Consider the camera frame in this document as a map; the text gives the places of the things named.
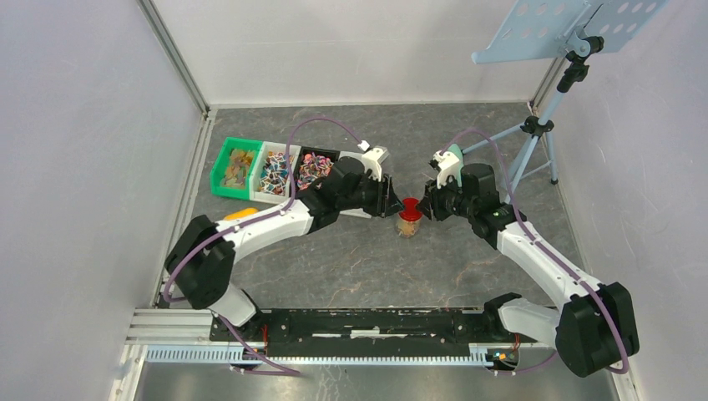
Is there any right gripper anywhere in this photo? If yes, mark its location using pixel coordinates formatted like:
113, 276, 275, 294
414, 173, 475, 222

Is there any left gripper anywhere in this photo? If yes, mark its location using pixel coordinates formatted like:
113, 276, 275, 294
338, 169, 406, 219

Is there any red jar lid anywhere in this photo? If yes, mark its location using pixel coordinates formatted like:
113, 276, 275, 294
398, 197, 423, 221

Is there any clear plastic jar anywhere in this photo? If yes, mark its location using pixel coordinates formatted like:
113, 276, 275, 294
396, 217, 422, 238

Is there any orange plastic scoop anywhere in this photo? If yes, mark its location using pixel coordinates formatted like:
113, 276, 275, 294
224, 207, 259, 221

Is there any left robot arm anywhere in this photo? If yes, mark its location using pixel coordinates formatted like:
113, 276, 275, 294
163, 157, 404, 341

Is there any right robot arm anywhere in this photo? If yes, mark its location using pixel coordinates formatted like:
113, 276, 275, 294
417, 163, 640, 378

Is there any white star candy bin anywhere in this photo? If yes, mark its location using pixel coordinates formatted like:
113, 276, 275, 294
340, 151, 372, 219

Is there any black swirl lollipop bin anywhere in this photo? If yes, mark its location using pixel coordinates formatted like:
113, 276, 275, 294
294, 147, 340, 191

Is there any white lollipop bin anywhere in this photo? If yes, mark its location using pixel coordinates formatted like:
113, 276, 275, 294
249, 141, 291, 204

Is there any green candy bin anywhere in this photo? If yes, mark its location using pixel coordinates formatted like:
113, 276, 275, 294
210, 137, 263, 200

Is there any blue music stand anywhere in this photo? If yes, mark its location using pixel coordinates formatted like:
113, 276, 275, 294
471, 1, 666, 187

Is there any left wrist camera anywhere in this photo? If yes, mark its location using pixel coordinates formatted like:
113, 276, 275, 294
357, 140, 389, 182

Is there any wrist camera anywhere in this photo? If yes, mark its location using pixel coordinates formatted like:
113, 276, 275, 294
357, 140, 389, 182
429, 150, 463, 189

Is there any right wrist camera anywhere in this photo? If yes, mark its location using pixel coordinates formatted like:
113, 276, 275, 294
429, 150, 463, 189

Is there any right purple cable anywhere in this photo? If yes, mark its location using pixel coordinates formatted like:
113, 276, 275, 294
439, 128, 632, 378

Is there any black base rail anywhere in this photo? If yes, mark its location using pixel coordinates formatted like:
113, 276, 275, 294
237, 307, 532, 358

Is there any aluminium frame post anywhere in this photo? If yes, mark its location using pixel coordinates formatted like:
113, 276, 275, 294
136, 0, 210, 115

